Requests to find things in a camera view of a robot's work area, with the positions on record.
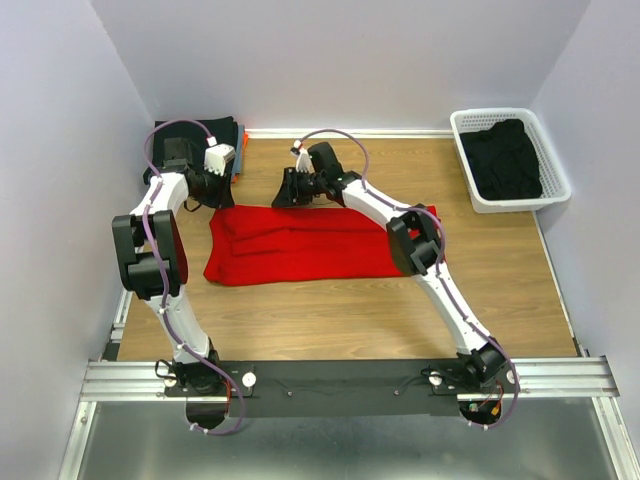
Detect red t-shirt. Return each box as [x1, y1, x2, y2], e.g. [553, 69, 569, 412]
[203, 205, 402, 286]

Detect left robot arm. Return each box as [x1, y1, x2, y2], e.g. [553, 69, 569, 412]
[111, 136, 236, 396]

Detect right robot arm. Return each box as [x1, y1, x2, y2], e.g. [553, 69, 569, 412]
[272, 140, 514, 388]

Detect folded orange t-shirt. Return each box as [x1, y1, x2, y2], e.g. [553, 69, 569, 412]
[232, 132, 249, 183]

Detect folded grey t-shirt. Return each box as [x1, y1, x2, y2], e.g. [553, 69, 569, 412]
[232, 124, 246, 176]

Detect folded black t-shirt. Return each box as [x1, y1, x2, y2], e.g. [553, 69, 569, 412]
[142, 116, 238, 186]

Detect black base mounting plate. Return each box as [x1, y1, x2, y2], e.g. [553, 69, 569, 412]
[164, 357, 521, 420]

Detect black clothes in basket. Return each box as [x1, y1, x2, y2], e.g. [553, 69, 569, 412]
[460, 119, 543, 201]

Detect white plastic laundry basket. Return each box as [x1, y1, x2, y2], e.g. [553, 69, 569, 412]
[450, 107, 571, 214]

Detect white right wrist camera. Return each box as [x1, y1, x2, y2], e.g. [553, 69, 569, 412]
[290, 140, 312, 173]

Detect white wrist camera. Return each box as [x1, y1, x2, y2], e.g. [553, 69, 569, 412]
[290, 140, 312, 173]
[203, 136, 236, 176]

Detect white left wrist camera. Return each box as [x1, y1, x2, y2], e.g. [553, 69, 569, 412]
[203, 136, 236, 176]

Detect aluminium frame rail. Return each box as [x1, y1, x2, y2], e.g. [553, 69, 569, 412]
[80, 357, 619, 402]

